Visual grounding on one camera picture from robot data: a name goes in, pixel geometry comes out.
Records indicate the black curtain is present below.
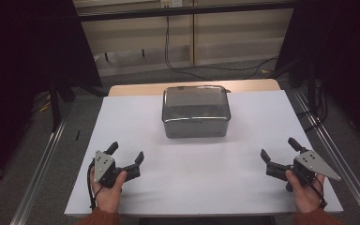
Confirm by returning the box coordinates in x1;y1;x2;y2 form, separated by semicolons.
275;0;360;153
0;0;103;191

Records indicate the beige wooden wall panel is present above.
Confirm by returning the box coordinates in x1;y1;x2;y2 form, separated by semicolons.
73;0;294;78

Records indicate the black metal stand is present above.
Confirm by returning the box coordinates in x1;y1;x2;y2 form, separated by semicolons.
48;76;107;133

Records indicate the white wall socket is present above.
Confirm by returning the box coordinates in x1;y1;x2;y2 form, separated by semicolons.
160;0;184;9

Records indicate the white table sheet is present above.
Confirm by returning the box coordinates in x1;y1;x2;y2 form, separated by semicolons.
64;89;344;218

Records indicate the bundle of black cables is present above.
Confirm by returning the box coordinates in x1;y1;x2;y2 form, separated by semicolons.
295;78;330;133

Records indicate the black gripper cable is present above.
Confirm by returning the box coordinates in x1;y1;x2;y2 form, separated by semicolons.
86;158;105;211
304;174;328;210

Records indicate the black horizontal frame bar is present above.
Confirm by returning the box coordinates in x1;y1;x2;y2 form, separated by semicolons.
77;1;296;23

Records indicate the aluminium floor rail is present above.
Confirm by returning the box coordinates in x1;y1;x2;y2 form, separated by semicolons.
9;102;73;225
292;88;360;225

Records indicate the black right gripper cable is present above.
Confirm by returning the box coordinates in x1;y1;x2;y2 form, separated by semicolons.
304;174;328;210

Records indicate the person's right hand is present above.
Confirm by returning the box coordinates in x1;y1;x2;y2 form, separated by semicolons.
285;169;326;215

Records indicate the light wooden table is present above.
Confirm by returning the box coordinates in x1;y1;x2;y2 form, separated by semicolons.
108;78;281;98

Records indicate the person's left hand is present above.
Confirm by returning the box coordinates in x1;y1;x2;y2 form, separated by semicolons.
89;170;128;215

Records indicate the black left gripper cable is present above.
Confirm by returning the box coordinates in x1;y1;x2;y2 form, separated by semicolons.
86;158;105;211

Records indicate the black cable on floor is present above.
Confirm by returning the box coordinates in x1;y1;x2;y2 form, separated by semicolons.
163;15;279;81

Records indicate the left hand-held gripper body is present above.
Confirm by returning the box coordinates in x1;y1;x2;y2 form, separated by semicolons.
93;150;125;189

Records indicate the grey box with clear lid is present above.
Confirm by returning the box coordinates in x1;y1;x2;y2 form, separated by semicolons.
161;84;233;140

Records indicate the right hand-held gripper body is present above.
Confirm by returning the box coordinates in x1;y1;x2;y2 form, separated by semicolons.
285;150;342;192

